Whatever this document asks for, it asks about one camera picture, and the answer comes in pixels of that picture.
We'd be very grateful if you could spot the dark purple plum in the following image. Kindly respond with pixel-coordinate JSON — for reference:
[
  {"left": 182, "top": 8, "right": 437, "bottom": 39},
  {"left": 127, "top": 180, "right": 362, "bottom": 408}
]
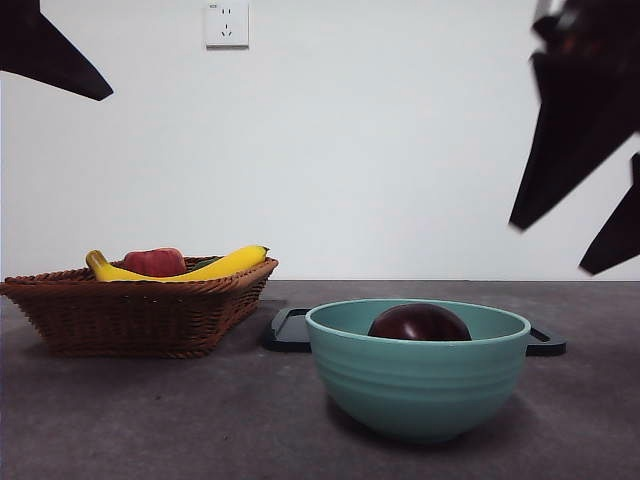
[{"left": 368, "top": 302, "right": 472, "bottom": 342}]

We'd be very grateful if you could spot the brown wicker basket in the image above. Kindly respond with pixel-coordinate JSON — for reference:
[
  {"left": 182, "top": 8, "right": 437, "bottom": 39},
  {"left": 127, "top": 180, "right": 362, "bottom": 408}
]
[{"left": 0, "top": 257, "right": 280, "bottom": 359}]

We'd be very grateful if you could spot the yellow banana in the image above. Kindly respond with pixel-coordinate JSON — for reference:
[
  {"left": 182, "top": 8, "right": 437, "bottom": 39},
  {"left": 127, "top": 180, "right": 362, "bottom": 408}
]
[{"left": 85, "top": 244, "right": 271, "bottom": 283}]

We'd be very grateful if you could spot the white wall socket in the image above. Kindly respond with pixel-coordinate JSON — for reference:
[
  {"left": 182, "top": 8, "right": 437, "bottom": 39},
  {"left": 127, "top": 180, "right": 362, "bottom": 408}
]
[{"left": 205, "top": 2, "right": 250, "bottom": 50}]

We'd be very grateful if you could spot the teal ribbed bowl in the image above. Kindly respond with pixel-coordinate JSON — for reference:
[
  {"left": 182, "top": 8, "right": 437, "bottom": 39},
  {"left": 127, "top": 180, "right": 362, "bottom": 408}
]
[{"left": 305, "top": 298, "right": 532, "bottom": 444}]

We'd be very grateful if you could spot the red apple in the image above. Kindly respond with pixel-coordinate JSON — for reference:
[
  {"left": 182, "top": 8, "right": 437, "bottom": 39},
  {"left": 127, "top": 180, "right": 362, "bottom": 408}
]
[{"left": 123, "top": 247, "right": 187, "bottom": 276}]

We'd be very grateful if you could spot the black rectangular tray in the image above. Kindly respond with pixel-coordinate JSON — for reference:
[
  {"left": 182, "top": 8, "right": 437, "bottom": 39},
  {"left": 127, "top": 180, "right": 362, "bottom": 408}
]
[{"left": 263, "top": 307, "right": 569, "bottom": 358}]

